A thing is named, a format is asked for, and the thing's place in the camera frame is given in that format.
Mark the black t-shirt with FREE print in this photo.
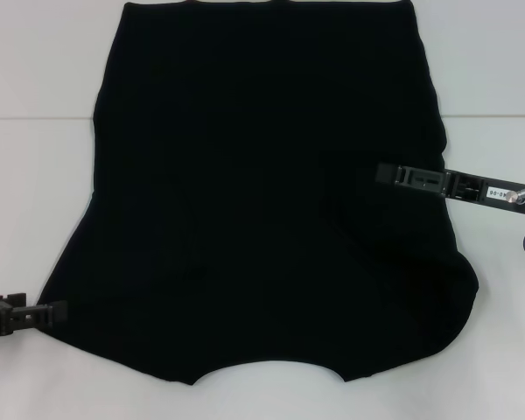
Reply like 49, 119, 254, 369
37, 0, 480, 387

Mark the right gripper cable with plug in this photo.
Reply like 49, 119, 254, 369
506, 185, 525, 268

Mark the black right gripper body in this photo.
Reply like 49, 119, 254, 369
444, 170, 525, 219

